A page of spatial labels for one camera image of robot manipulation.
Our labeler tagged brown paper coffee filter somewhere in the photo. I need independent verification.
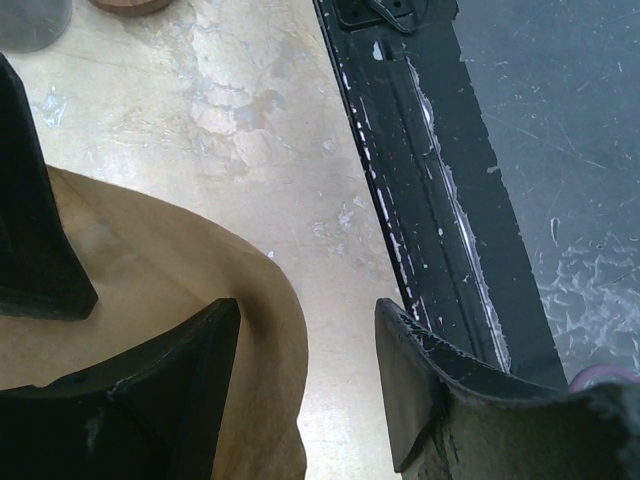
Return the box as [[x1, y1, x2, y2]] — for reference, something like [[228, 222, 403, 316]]
[[1, 167, 308, 479]]

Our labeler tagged clear glass carafe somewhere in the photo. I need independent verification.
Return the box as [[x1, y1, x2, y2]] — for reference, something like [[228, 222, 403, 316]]
[[0, 0, 72, 53]]

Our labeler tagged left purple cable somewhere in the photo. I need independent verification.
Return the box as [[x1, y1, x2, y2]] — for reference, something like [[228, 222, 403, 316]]
[[568, 364, 640, 392]]

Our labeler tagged dark wooden dripper ring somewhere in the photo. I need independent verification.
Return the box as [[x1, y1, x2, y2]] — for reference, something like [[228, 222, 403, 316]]
[[88, 0, 171, 17]]

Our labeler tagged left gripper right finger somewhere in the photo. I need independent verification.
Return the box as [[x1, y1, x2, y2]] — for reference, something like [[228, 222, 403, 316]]
[[375, 298, 639, 479]]

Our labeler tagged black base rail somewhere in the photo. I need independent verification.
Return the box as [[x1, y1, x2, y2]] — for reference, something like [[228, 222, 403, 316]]
[[315, 1, 567, 389]]

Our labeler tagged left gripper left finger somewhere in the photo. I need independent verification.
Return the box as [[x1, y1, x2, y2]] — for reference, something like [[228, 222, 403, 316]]
[[1, 298, 240, 479]]

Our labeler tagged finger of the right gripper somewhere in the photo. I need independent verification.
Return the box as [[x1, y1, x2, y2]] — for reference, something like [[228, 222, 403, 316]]
[[1, 57, 98, 321]]

